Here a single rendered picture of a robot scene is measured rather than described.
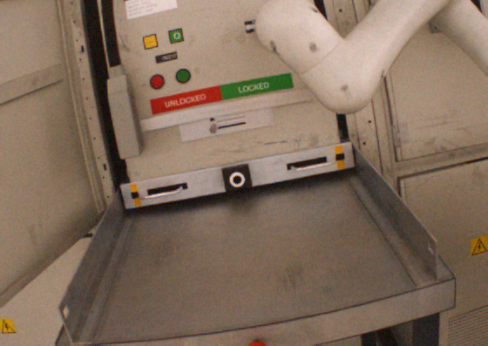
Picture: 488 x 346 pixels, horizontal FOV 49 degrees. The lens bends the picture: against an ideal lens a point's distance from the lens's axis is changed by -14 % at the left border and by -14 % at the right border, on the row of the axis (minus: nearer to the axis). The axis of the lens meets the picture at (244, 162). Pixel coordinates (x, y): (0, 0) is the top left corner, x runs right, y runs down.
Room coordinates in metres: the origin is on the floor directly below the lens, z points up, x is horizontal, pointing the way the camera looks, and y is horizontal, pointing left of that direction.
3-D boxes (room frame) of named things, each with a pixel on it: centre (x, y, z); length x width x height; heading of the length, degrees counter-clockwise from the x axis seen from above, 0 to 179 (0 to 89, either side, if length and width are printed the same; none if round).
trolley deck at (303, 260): (1.07, 0.03, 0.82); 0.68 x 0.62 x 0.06; 179
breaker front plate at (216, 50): (1.36, 0.02, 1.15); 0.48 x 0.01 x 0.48; 89
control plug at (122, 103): (1.29, 0.23, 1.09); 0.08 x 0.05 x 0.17; 179
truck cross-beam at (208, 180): (1.38, 0.02, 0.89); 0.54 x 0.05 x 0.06; 89
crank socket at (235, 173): (1.34, 0.02, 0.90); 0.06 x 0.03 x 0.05; 89
